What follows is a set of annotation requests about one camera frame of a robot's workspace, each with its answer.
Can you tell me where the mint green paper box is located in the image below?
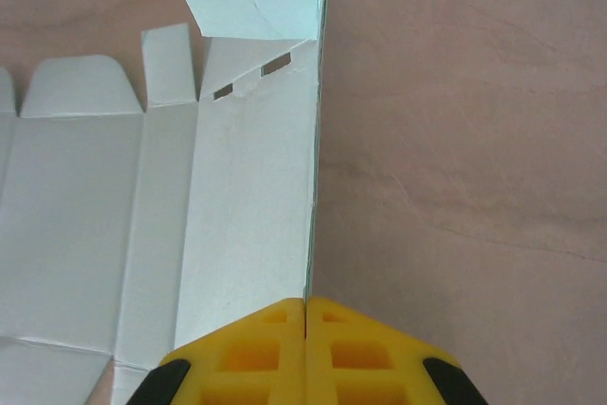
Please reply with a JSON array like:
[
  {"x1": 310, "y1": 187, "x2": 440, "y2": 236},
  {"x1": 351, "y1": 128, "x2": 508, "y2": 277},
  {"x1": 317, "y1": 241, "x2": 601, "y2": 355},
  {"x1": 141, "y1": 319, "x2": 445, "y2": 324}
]
[{"x1": 0, "y1": 0, "x2": 328, "y2": 405}]

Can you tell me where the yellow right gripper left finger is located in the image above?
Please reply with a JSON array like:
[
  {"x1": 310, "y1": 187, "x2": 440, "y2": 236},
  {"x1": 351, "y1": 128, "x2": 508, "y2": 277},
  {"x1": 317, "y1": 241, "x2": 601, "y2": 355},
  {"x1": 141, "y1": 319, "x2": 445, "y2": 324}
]
[{"x1": 127, "y1": 297, "x2": 307, "y2": 405}]

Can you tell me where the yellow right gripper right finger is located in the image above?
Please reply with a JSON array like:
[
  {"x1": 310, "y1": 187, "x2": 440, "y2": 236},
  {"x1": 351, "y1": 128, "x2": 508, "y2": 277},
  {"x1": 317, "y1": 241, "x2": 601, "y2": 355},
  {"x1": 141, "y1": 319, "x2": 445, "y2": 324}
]
[{"x1": 306, "y1": 296, "x2": 489, "y2": 405}]

